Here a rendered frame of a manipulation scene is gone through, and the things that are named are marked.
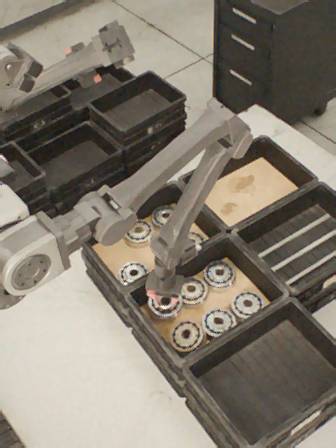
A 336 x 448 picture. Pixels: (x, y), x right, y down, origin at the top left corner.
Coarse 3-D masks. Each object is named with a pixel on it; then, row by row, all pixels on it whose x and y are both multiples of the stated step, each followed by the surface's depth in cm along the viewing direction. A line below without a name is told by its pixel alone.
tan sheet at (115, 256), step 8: (200, 232) 212; (120, 240) 211; (96, 248) 210; (104, 248) 209; (112, 248) 209; (120, 248) 209; (128, 248) 209; (136, 248) 209; (144, 248) 209; (104, 256) 207; (112, 256) 207; (120, 256) 207; (128, 256) 207; (136, 256) 207; (144, 256) 207; (152, 256) 206; (112, 264) 205; (120, 264) 205; (152, 264) 204
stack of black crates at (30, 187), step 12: (12, 144) 283; (12, 156) 288; (24, 156) 277; (24, 168) 286; (36, 168) 272; (24, 180) 281; (36, 180) 266; (24, 192) 267; (36, 192) 272; (48, 192) 276; (36, 204) 276; (48, 204) 282; (48, 216) 285
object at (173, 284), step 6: (150, 276) 181; (156, 276) 175; (174, 276) 176; (180, 276) 180; (150, 282) 179; (156, 282) 177; (162, 282) 175; (168, 282) 175; (174, 282) 178; (180, 282) 179; (150, 288) 178; (156, 288) 178; (162, 288) 177; (168, 288) 177; (174, 288) 178; (180, 288) 178; (180, 294) 177
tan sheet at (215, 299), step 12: (240, 276) 200; (240, 288) 197; (252, 288) 196; (216, 300) 194; (228, 300) 194; (264, 300) 193; (144, 312) 192; (192, 312) 192; (204, 312) 191; (156, 324) 189; (168, 324) 189; (216, 324) 188; (168, 336) 186
